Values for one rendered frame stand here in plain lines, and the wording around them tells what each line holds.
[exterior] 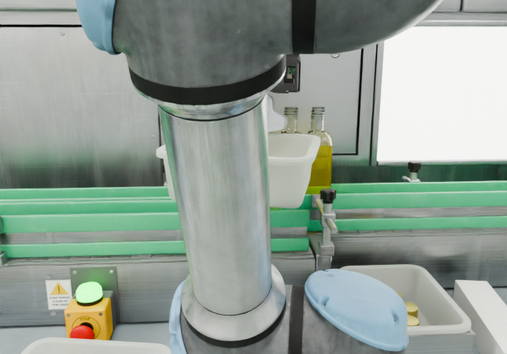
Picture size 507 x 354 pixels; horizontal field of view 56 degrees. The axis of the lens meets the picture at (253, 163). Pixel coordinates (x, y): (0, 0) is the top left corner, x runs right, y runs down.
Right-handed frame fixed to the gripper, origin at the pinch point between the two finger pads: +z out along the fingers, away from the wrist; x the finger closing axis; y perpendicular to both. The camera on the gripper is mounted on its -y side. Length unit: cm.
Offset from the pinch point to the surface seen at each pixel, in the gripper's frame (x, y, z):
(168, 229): 4.2, -16.4, 17.0
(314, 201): 18.0, 9.7, 13.1
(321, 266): 9.6, 11.8, 23.7
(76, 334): -9.1, -27.6, 32.1
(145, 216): 2.8, -20.2, 14.3
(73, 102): 25, -47, -6
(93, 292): -4.4, -26.9, 26.6
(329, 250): 8.8, 13.1, 20.1
